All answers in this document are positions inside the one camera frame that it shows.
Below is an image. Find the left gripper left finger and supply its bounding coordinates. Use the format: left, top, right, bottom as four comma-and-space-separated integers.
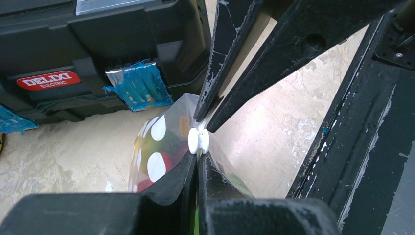
0, 153, 197, 235

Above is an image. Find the black plastic toolbox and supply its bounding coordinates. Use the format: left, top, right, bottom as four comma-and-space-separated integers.
0, 0, 211, 133

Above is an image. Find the clear zip top bag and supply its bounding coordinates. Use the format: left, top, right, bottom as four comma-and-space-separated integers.
127, 93, 255, 235

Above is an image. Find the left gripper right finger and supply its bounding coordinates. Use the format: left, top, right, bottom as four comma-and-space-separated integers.
198, 154, 341, 235

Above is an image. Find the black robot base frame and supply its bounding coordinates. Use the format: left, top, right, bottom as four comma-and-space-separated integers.
287, 3, 415, 235

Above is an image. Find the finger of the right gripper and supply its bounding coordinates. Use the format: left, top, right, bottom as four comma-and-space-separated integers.
194, 0, 266, 122
207, 0, 401, 133

